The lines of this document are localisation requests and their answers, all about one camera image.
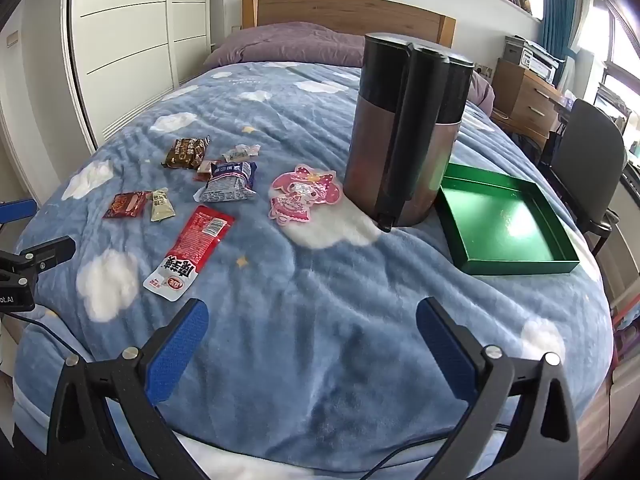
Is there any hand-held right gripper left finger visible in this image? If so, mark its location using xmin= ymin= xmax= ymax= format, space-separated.
xmin=47 ymin=297 xmax=211 ymax=480

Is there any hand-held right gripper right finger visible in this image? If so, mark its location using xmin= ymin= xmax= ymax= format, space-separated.
xmin=415 ymin=296 xmax=581 ymax=480

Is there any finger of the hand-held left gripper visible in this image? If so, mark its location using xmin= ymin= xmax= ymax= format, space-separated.
xmin=0 ymin=236 xmax=77 ymax=286
xmin=0 ymin=199 xmax=40 ymax=225

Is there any red-brown snack packet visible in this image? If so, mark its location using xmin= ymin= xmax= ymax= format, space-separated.
xmin=102 ymin=191 xmax=152 ymax=220

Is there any long red snack packet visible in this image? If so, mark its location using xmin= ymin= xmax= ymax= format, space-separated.
xmin=142 ymin=205 xmax=236 ymax=302

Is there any beige candy packet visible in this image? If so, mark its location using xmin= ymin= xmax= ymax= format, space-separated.
xmin=150 ymin=189 xmax=177 ymax=223

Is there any green tray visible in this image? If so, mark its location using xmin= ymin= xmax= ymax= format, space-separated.
xmin=436 ymin=162 xmax=581 ymax=276

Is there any blue and white snack packet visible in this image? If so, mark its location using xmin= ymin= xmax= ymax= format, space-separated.
xmin=194 ymin=160 xmax=258 ymax=204

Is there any brown snack packet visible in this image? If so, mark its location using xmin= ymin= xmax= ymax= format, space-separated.
xmin=161 ymin=135 xmax=212 ymax=171

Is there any pink character snack packet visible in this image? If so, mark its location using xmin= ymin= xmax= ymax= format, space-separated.
xmin=269 ymin=164 xmax=343 ymax=223

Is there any clear candy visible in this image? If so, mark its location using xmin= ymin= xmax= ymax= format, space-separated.
xmin=222 ymin=143 xmax=262 ymax=162

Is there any blue cloud blanket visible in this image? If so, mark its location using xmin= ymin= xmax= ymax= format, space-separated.
xmin=12 ymin=60 xmax=616 ymax=480

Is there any brown and black thermos jug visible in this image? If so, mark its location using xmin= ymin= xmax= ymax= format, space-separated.
xmin=342 ymin=32 xmax=475 ymax=233

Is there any white wardrobe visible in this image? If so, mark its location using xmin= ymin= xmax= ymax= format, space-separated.
xmin=0 ymin=0 xmax=213 ymax=201

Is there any black bag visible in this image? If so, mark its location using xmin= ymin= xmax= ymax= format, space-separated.
xmin=510 ymin=130 xmax=547 ymax=162

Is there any grey chair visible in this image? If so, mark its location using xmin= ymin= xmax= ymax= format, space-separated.
xmin=542 ymin=99 xmax=628 ymax=261

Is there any wooden nightstand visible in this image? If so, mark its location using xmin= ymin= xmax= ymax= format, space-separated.
xmin=490 ymin=60 xmax=566 ymax=136

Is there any white desk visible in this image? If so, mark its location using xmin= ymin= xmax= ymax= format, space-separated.
xmin=595 ymin=75 xmax=640 ymax=171

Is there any white printer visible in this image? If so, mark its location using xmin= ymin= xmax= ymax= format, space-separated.
xmin=502 ymin=35 xmax=566 ymax=83

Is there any window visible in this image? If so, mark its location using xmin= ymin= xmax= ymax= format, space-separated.
xmin=590 ymin=0 xmax=640 ymax=126

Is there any wooden headboard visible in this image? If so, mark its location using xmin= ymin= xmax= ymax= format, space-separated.
xmin=242 ymin=0 xmax=457 ymax=46

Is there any teal curtain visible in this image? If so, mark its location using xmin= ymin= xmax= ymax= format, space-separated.
xmin=540 ymin=0 xmax=583 ymax=81

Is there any black cable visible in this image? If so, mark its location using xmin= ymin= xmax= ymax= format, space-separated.
xmin=377 ymin=422 xmax=511 ymax=480
xmin=0 ymin=310 xmax=98 ymax=363

